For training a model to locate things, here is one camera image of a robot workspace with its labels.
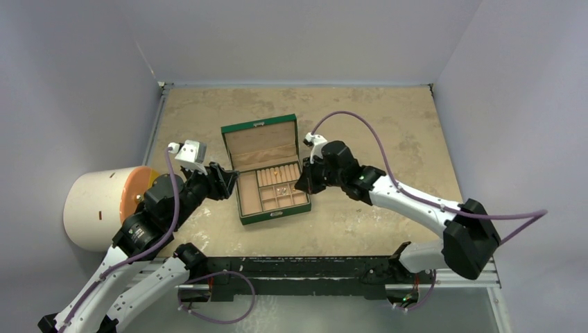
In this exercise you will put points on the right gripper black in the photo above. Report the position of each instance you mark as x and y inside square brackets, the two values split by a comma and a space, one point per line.
[315, 172]

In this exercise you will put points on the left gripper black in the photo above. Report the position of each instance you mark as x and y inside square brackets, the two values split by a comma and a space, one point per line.
[220, 180]

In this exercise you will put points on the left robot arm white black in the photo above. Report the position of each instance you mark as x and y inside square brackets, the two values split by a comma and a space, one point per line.
[106, 303]

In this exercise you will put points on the green jewelry box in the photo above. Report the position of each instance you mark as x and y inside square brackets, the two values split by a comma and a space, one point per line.
[266, 154]

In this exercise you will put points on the white cylinder orange yellow face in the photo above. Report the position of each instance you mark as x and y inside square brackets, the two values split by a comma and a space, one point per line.
[98, 203]

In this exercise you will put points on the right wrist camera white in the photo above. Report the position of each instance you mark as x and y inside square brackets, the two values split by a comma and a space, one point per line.
[315, 142]

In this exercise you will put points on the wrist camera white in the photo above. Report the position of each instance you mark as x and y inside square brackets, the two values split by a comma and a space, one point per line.
[190, 155]
[315, 142]

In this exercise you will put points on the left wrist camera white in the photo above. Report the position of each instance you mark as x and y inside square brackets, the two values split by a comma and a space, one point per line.
[190, 155]

